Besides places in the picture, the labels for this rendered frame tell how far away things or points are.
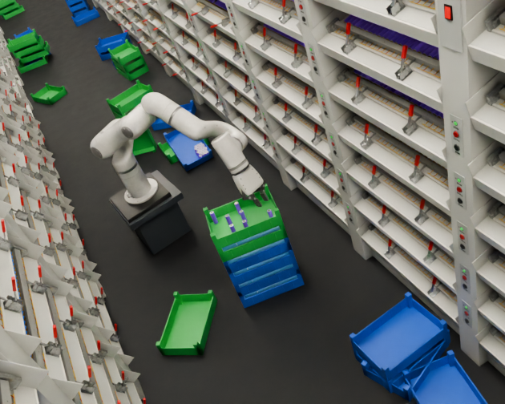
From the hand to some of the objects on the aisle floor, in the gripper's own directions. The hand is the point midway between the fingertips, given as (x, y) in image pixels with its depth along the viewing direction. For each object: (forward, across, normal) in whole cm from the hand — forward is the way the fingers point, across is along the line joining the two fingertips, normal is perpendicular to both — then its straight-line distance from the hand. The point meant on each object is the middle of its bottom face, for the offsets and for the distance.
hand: (260, 199), depth 227 cm
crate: (-27, +26, +180) cm, 184 cm away
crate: (-14, +43, +138) cm, 146 cm away
